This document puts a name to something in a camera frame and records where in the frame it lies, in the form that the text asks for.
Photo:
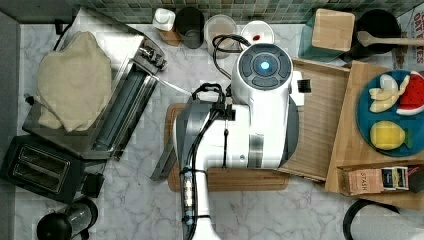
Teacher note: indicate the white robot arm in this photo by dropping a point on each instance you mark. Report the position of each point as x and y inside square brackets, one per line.
[258, 129]

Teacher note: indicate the bamboo cutting board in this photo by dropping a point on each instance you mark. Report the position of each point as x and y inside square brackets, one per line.
[231, 179]

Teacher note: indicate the black cup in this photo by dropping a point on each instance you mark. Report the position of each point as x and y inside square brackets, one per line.
[189, 25]

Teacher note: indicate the white-capped bottle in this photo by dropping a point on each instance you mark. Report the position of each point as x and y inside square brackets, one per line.
[163, 21]

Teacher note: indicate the beige folded towel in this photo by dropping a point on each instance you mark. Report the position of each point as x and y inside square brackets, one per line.
[74, 84]

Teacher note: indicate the teal canister with wooden lid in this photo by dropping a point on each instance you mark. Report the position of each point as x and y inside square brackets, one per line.
[326, 35]

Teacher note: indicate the teal plate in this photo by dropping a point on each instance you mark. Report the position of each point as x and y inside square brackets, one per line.
[412, 125]

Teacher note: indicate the wooden tea bag box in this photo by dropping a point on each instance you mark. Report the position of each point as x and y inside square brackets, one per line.
[367, 180]

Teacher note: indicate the black two-slot toaster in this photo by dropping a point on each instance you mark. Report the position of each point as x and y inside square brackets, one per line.
[42, 168]

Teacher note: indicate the black coffee grinder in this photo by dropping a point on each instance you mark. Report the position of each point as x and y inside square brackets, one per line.
[69, 222]

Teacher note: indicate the toy banana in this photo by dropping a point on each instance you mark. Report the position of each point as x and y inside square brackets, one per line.
[387, 94]

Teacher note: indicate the wooden spoon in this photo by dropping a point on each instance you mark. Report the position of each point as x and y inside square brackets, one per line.
[366, 39]

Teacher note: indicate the yellow toy lemon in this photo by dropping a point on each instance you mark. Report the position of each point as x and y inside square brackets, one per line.
[387, 135]

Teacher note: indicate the white paper towel roll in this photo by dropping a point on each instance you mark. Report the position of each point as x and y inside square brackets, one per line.
[368, 220]

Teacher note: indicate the black utensil holder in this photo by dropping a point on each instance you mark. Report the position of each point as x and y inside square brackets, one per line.
[379, 23]

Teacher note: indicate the red toy watermelon slice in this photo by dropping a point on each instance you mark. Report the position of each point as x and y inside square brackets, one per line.
[412, 100]

